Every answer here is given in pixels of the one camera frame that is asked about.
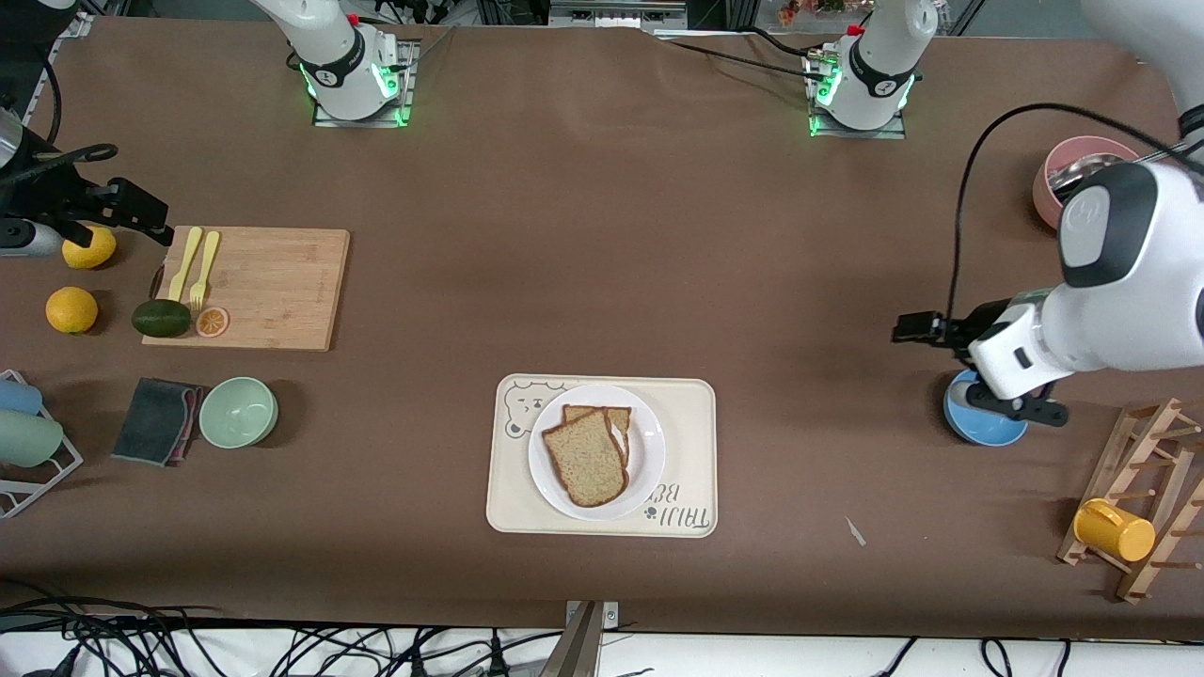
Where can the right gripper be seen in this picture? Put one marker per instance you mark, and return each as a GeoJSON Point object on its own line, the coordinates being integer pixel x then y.
{"type": "Point", "coordinates": [49, 199]}

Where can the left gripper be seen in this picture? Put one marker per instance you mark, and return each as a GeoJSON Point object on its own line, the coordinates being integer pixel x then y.
{"type": "Point", "coordinates": [966, 332]}

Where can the white round plate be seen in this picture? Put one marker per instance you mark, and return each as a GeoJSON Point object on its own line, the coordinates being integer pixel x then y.
{"type": "Point", "coordinates": [649, 461]}

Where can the whole bread slice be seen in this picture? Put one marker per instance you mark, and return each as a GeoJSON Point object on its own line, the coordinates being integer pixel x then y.
{"type": "Point", "coordinates": [583, 461]}

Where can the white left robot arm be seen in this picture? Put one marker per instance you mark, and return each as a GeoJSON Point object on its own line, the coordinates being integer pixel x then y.
{"type": "Point", "coordinates": [1129, 320]}

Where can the yellow lemon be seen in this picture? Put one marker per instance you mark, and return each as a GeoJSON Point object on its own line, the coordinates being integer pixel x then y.
{"type": "Point", "coordinates": [89, 252]}
{"type": "Point", "coordinates": [71, 310]}

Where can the yellow plastic knife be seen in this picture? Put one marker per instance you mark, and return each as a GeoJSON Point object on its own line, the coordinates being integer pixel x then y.
{"type": "Point", "coordinates": [185, 263]}

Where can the blue bowl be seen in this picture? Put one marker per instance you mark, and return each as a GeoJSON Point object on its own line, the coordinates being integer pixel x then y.
{"type": "Point", "coordinates": [988, 434]}

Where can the yellow plastic fork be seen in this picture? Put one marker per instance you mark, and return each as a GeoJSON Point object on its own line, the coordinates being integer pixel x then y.
{"type": "Point", "coordinates": [205, 268]}

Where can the dark green avocado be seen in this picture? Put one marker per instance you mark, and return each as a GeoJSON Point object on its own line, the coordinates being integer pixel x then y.
{"type": "Point", "coordinates": [160, 318]}

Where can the toy orange slice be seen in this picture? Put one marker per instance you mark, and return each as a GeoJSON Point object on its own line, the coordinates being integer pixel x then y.
{"type": "Point", "coordinates": [212, 322]}

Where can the pink bowl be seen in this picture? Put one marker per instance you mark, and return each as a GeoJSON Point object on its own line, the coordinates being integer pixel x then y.
{"type": "Point", "coordinates": [1044, 193]}

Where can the bamboo cutting board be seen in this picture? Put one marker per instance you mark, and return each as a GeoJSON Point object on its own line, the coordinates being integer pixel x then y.
{"type": "Point", "coordinates": [273, 291]}

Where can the light blue cup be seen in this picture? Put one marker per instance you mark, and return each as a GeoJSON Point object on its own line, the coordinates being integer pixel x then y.
{"type": "Point", "coordinates": [19, 397]}

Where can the metal scoop spoon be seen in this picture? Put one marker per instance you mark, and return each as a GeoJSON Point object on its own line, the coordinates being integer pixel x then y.
{"type": "Point", "coordinates": [1082, 171]}

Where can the wooden mug rack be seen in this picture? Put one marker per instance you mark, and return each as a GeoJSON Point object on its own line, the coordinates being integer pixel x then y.
{"type": "Point", "coordinates": [1102, 470]}

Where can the dark grey folded cloth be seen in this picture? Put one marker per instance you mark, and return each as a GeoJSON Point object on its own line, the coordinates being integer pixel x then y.
{"type": "Point", "coordinates": [150, 418]}

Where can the white paper scrap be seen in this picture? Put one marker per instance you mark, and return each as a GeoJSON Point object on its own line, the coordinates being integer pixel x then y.
{"type": "Point", "coordinates": [855, 531]}

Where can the pink folded cloth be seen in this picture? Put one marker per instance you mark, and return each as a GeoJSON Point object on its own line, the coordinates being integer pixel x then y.
{"type": "Point", "coordinates": [193, 423]}

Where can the sage green cup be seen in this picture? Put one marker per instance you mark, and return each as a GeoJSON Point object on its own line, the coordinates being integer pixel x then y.
{"type": "Point", "coordinates": [28, 440]}

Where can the mint green bowl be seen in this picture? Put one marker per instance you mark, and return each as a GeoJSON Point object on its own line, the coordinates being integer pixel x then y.
{"type": "Point", "coordinates": [238, 412]}

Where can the yellow mug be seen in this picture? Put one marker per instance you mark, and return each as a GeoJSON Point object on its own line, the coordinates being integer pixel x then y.
{"type": "Point", "coordinates": [1119, 534]}

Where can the cream bear print tray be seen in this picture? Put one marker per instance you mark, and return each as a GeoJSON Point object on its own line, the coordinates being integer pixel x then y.
{"type": "Point", "coordinates": [691, 442]}

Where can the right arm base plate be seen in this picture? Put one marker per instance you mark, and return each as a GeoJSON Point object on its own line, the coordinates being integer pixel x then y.
{"type": "Point", "coordinates": [329, 120]}

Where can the metal table edge bracket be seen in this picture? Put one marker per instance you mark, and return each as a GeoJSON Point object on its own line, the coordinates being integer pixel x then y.
{"type": "Point", "coordinates": [583, 649]}

